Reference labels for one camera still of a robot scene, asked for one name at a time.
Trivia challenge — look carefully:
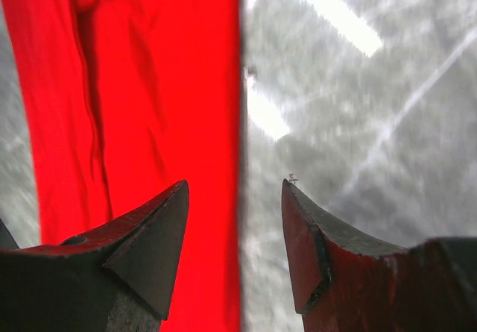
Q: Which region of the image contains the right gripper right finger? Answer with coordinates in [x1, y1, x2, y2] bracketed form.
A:
[281, 181, 476, 331]

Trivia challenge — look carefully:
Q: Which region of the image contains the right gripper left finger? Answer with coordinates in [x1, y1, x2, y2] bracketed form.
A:
[1, 181, 189, 331]

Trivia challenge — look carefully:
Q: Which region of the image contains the red t shirt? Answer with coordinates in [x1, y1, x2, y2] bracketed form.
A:
[1, 0, 241, 331]

